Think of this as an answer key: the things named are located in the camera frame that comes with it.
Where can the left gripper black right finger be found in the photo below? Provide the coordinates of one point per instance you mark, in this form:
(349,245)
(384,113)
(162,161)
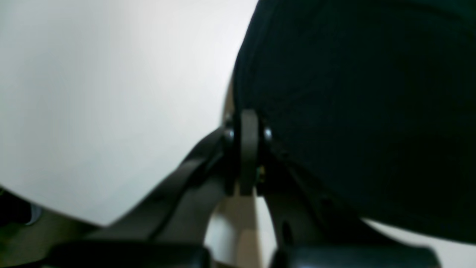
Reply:
(314,229)

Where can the black T-shirt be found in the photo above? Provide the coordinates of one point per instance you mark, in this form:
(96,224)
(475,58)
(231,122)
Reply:
(376,98)

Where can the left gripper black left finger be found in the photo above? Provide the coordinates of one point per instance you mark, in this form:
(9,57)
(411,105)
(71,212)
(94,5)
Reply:
(167,229)

